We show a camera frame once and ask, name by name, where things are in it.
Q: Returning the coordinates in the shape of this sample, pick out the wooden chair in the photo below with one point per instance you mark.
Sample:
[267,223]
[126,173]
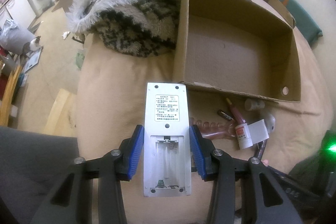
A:
[8,95]

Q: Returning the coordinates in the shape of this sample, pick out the brown cardboard box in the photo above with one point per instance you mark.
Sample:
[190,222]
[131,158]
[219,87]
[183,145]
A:
[242,47]

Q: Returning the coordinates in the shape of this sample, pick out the white earbuds case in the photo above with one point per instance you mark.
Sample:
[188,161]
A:
[269,122]

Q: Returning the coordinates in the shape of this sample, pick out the small white cylindrical jar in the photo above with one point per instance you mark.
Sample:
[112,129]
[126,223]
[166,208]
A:
[253,104]

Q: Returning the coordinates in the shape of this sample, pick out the clear pink toe separator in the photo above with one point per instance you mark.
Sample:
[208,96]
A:
[213,130]

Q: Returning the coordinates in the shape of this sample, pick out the teal cushion with orange stripe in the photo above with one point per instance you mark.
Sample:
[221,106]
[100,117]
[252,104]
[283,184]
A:
[304,22]

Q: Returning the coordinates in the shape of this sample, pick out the white remote control back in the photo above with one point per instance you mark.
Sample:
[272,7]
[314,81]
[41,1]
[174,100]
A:
[167,154]

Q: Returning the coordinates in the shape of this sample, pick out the white medicine bottle red label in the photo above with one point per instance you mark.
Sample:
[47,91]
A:
[243,136]

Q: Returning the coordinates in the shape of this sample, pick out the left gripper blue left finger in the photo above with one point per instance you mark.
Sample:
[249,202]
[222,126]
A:
[131,149]

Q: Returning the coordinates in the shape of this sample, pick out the grey white cat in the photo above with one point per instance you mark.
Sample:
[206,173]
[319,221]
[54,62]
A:
[32,46]

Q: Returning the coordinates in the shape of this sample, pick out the fluffy grey white blanket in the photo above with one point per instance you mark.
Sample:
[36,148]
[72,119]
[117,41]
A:
[140,28]

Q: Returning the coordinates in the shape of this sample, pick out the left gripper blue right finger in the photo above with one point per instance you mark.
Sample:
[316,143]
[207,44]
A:
[202,153]

